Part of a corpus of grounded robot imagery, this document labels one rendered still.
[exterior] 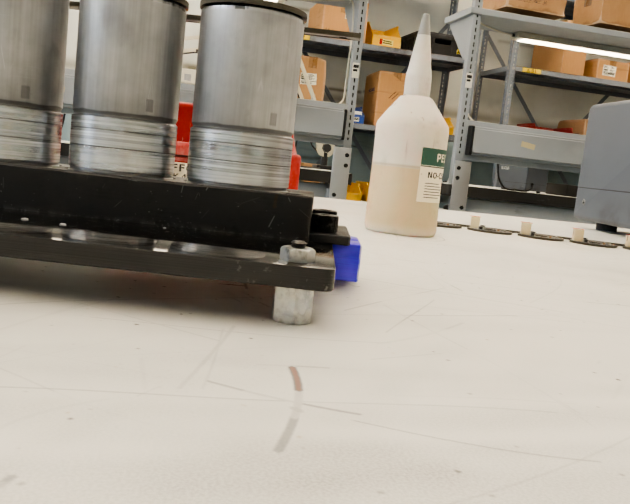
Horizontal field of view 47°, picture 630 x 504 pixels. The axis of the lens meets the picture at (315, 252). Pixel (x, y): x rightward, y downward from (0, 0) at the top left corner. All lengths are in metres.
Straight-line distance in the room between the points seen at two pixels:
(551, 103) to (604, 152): 4.64
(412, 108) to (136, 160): 0.18
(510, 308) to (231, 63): 0.08
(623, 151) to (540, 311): 0.39
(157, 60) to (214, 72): 0.01
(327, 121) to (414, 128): 2.14
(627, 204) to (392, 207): 0.25
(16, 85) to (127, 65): 0.03
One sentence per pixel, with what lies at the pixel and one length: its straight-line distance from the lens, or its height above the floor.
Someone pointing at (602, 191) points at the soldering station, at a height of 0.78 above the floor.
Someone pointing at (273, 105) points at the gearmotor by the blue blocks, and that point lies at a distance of 0.17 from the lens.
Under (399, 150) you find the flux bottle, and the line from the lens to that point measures 0.33.
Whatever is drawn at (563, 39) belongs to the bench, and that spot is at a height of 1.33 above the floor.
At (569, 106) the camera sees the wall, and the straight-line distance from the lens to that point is 5.29.
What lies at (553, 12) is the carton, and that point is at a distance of 2.87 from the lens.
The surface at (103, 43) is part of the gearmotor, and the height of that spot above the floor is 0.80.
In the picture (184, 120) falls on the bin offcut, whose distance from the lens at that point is 0.53.
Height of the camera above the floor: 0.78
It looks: 7 degrees down
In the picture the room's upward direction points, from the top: 6 degrees clockwise
